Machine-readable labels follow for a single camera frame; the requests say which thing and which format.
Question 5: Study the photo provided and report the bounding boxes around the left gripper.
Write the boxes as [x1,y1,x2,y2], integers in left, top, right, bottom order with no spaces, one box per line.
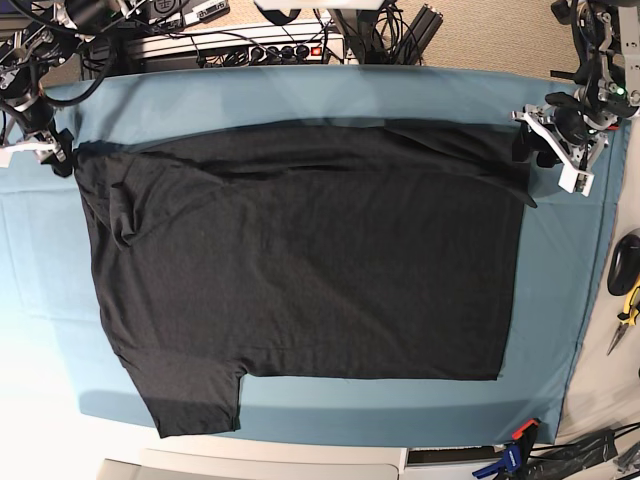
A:
[511,92,620,171]

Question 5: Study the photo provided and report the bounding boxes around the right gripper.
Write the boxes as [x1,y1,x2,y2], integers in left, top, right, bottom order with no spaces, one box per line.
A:
[1,97,75,178]

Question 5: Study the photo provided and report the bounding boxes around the dark grey T-shirt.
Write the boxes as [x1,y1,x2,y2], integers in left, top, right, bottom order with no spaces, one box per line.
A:
[75,124,533,437]

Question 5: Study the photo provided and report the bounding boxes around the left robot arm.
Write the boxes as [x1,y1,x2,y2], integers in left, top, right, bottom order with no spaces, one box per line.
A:
[512,1,639,172]

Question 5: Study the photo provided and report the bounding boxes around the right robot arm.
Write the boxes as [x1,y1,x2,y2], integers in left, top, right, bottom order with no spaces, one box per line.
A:
[1,1,159,178]

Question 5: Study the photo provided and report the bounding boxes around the black computer mouse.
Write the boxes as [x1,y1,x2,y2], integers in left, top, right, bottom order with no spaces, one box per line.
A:
[607,233,640,296]

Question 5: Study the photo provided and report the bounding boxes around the black aluminium extrusion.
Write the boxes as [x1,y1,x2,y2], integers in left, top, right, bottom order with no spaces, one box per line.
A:
[396,4,443,65]

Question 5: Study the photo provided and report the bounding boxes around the teal table cloth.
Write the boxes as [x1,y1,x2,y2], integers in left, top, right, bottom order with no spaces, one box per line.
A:
[1,66,631,447]

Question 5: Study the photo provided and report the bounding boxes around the white power strip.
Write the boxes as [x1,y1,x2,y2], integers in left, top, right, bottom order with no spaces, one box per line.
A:
[125,24,344,65]

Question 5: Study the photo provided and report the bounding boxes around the orange black clamp bottom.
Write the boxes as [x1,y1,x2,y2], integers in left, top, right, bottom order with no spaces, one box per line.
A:
[511,418,540,445]

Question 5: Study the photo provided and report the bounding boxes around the blue clamp bottom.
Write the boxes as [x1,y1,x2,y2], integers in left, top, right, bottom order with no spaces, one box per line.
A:
[472,444,523,479]

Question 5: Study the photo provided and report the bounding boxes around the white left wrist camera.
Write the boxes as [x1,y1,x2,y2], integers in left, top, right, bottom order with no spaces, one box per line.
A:
[558,164,594,197]

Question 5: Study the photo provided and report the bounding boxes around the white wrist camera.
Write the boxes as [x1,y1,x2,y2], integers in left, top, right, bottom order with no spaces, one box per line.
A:
[0,147,13,168]
[558,164,594,197]

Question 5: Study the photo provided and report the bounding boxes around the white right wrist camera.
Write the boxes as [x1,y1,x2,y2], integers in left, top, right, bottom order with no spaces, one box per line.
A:
[0,147,13,168]

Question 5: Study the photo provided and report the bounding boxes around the yellow handled pliers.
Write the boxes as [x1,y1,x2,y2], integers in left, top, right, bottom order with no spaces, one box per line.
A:
[606,284,639,356]

